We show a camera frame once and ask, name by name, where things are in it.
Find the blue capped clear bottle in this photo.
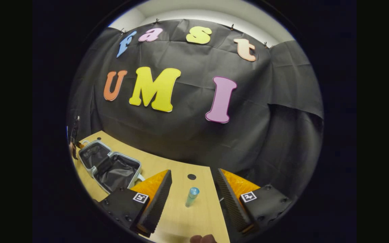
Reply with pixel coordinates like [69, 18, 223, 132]
[185, 187, 200, 208]

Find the black backdrop cloth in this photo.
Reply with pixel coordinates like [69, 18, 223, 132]
[67, 19, 325, 203]

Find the light blue suitcase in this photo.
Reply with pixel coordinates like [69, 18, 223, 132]
[77, 139, 146, 194]

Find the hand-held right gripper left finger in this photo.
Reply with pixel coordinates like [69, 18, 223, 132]
[97, 169, 173, 238]

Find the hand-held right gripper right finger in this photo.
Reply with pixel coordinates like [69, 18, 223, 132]
[214, 168, 293, 235]

